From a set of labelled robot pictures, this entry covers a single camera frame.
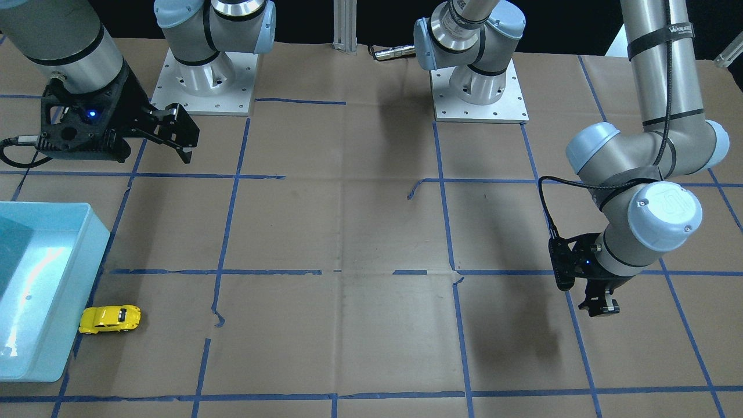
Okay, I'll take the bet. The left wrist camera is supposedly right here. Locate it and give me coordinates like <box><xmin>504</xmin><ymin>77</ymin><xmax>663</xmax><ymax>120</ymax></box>
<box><xmin>547</xmin><ymin>236</ymin><xmax>579</xmax><ymax>291</ymax></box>

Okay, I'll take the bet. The light blue plastic bin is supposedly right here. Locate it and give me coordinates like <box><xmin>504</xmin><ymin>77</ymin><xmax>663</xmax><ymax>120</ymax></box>
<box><xmin>1</xmin><ymin>201</ymin><xmax>110</xmax><ymax>383</ymax></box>

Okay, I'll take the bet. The aluminium frame post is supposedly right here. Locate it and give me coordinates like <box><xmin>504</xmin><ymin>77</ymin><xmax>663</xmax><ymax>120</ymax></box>
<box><xmin>332</xmin><ymin>0</ymin><xmax>358</xmax><ymax>55</ymax></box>

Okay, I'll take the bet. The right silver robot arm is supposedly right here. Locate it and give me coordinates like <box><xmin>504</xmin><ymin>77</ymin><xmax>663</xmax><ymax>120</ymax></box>
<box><xmin>2</xmin><ymin>1</ymin><xmax>276</xmax><ymax>169</ymax></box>

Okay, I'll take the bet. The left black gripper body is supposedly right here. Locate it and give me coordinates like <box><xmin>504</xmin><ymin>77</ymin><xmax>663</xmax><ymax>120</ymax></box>
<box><xmin>572</xmin><ymin>233</ymin><xmax>639</xmax><ymax>297</ymax></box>

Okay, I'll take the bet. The brown paper table cover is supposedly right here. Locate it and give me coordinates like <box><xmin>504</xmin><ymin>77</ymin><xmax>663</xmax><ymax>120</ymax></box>
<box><xmin>2</xmin><ymin>44</ymin><xmax>742</xmax><ymax>417</ymax></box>

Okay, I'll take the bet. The yellow beetle toy car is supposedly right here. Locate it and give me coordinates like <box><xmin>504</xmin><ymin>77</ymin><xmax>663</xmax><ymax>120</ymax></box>
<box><xmin>78</xmin><ymin>304</ymin><xmax>142</xmax><ymax>335</ymax></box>

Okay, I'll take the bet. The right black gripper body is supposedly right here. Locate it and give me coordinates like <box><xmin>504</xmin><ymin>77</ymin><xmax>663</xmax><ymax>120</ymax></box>
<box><xmin>35</xmin><ymin>63</ymin><xmax>152</xmax><ymax>162</ymax></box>

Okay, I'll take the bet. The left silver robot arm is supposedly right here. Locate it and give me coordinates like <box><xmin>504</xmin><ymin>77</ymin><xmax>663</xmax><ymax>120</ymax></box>
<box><xmin>413</xmin><ymin>1</ymin><xmax>730</xmax><ymax>317</ymax></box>

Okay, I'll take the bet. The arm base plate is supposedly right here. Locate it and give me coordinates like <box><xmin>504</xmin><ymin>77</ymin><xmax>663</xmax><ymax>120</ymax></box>
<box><xmin>430</xmin><ymin>61</ymin><xmax>530</xmax><ymax>124</ymax></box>
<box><xmin>152</xmin><ymin>51</ymin><xmax>260</xmax><ymax>116</ymax></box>

